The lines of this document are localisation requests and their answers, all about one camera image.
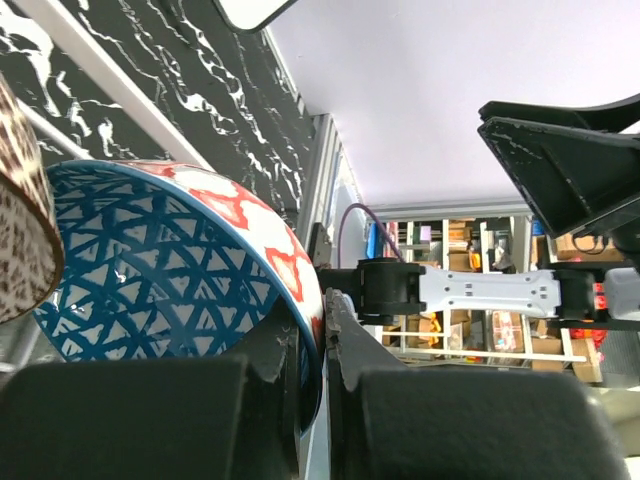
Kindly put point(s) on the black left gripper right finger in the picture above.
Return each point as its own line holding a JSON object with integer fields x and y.
{"x": 390, "y": 421}

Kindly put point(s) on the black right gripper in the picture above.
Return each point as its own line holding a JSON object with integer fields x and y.
{"x": 576, "y": 168}

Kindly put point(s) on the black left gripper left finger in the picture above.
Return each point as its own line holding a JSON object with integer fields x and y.
{"x": 234, "y": 416}

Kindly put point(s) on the blue triangle patterned bowl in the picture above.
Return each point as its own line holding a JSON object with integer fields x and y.
{"x": 258, "y": 261}

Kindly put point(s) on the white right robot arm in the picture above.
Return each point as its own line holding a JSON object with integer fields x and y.
{"x": 574, "y": 295}

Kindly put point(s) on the brown patterned bowl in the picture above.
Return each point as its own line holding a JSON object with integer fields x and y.
{"x": 32, "y": 255}

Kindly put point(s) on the white dry-erase board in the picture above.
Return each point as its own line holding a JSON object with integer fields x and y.
{"x": 249, "y": 16}

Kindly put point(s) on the white wire dish rack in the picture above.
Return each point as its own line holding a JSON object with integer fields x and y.
{"x": 115, "y": 85}

